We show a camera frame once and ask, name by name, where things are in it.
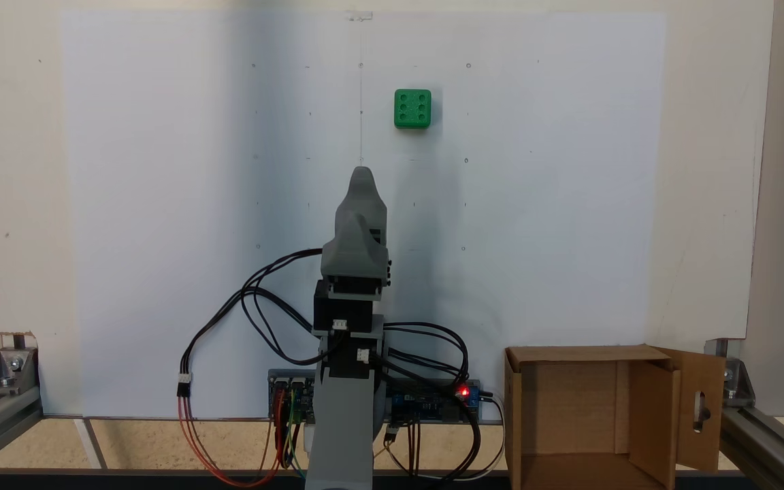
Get brown cardboard box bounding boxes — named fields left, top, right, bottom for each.
left=504, top=344, right=727, bottom=490

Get yellow green jumper wires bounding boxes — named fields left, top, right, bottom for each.
left=282, top=388, right=308, bottom=478

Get black motor cable bundle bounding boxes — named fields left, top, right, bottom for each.
left=239, top=248, right=471, bottom=385

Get black cable with white connector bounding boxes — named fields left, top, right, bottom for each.
left=176, top=286, right=330, bottom=399

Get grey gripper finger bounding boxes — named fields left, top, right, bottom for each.
left=334, top=167, right=388, bottom=247
left=321, top=214, right=391, bottom=280

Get blue circuit board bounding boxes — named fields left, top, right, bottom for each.
left=389, top=380, right=483, bottom=424

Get metal corner bracket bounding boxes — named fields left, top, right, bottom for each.
left=0, top=332, right=40, bottom=397
left=705, top=339, right=755, bottom=409

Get green circuit board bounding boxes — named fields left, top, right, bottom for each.
left=268, top=370, right=316, bottom=424

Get green dice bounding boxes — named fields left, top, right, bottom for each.
left=394, top=89, right=432, bottom=129

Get red orange wire bundle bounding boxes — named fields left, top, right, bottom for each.
left=178, top=393, right=288, bottom=488

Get white thin cable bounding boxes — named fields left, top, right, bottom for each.
left=463, top=393, right=507, bottom=478

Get white paper sheet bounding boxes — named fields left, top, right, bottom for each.
left=59, top=10, right=668, bottom=419

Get black board cable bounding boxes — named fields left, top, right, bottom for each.
left=385, top=391, right=495, bottom=481

